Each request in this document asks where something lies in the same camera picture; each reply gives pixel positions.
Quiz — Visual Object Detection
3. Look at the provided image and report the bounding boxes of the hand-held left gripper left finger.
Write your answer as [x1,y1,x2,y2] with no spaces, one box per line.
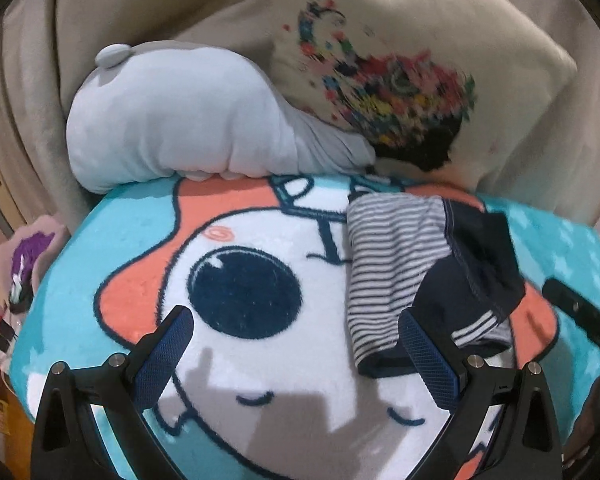
[30,305,196,480]

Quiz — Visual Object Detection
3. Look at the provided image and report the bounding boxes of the pink and purple plush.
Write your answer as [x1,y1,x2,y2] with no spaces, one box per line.
[0,215,68,313]

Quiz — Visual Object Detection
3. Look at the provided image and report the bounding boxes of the navy white striped pants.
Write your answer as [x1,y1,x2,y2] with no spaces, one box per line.
[346,194,527,380]

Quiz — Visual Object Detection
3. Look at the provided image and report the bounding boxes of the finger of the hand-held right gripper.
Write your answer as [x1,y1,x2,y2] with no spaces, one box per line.
[541,277,600,356]

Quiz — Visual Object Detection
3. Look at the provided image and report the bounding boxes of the beige sofa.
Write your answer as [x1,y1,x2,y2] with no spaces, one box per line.
[0,0,600,241]

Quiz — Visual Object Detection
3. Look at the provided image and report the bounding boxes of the cream pillow with colourful print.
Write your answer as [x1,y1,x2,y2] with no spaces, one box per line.
[270,0,578,193]

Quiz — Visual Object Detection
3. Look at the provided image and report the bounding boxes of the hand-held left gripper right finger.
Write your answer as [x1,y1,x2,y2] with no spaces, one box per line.
[397,307,566,480]

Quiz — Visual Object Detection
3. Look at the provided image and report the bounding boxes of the round cartoon face mat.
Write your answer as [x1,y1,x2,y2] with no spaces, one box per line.
[5,172,600,480]

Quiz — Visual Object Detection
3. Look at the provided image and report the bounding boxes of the white plush pillow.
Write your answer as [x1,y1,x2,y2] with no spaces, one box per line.
[66,44,378,195]

